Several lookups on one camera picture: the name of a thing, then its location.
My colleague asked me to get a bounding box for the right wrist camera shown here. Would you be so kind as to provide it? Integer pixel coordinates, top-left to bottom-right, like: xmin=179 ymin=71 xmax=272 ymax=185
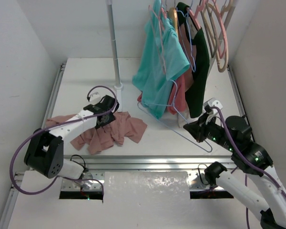
xmin=203 ymin=98 xmax=223 ymax=118

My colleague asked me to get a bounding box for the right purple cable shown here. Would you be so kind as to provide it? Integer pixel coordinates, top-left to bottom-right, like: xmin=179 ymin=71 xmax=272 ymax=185
xmin=211 ymin=106 xmax=286 ymax=229

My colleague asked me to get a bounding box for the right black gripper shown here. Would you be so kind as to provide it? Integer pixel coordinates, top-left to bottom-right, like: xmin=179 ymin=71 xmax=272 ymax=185
xmin=184 ymin=112 xmax=236 ymax=153

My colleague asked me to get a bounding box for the teal hanging t shirt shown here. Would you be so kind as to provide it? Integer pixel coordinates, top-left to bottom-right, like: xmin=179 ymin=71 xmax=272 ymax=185
xmin=132 ymin=0 xmax=190 ymax=119

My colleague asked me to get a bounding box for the white hanging cloth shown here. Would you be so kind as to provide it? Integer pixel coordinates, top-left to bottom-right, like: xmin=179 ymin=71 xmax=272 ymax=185
xmin=162 ymin=110 xmax=198 ymax=128

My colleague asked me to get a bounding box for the beige plastic hanger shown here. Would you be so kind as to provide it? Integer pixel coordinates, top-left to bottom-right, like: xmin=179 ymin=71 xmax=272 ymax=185
xmin=201 ymin=0 xmax=236 ymax=73

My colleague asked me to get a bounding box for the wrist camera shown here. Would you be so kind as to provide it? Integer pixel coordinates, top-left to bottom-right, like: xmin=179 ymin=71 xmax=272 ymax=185
xmin=87 ymin=92 xmax=102 ymax=104
xmin=203 ymin=98 xmax=223 ymax=118

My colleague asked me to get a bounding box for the purple cable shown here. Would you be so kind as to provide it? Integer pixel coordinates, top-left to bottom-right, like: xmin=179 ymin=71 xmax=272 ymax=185
xmin=211 ymin=106 xmax=286 ymax=229
xmin=9 ymin=85 xmax=119 ymax=196

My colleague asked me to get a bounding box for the pink wire hanger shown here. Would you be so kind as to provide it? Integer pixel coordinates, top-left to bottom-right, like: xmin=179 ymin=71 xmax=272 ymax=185
xmin=148 ymin=5 xmax=166 ymax=75

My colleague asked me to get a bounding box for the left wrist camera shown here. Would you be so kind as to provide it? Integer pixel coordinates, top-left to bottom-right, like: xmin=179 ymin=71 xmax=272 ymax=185
xmin=87 ymin=92 xmax=102 ymax=104

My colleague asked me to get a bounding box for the white foam sheet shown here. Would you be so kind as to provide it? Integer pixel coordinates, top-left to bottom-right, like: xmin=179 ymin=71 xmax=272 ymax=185
xmin=103 ymin=171 xmax=190 ymax=203

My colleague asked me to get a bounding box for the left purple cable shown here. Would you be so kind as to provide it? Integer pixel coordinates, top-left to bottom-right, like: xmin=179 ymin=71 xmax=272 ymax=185
xmin=9 ymin=85 xmax=119 ymax=196

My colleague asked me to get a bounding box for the dark green hanging shirt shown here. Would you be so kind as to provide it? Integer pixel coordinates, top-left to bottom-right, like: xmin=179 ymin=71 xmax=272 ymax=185
xmin=177 ymin=2 xmax=210 ymax=119

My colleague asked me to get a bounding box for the grey metal rack pole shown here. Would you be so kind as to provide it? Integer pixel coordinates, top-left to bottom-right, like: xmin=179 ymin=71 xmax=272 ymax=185
xmin=106 ymin=0 xmax=123 ymax=112

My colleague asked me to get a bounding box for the light blue wire hanger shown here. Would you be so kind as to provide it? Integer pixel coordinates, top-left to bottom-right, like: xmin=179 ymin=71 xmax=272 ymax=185
xmin=137 ymin=80 xmax=213 ymax=153

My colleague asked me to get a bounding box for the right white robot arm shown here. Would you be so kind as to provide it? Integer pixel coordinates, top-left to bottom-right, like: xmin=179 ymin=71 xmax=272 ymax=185
xmin=184 ymin=114 xmax=286 ymax=229

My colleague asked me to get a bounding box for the pink plastic hanger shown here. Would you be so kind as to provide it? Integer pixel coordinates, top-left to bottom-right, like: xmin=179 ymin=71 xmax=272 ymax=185
xmin=186 ymin=0 xmax=234 ymax=62

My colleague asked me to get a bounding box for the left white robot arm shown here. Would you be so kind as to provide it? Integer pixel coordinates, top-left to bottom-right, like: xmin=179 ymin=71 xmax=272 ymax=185
xmin=24 ymin=95 xmax=119 ymax=179

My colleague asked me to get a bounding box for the pink t shirt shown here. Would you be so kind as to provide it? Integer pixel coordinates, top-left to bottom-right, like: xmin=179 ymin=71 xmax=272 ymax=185
xmin=46 ymin=111 xmax=148 ymax=155

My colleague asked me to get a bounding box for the coral hanging t shirt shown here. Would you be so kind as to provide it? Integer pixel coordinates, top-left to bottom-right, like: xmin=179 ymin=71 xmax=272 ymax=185
xmin=133 ymin=69 xmax=194 ymax=119

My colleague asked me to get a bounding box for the aluminium rail frame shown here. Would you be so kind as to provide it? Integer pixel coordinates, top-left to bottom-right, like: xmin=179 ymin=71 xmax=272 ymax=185
xmin=0 ymin=58 xmax=259 ymax=229

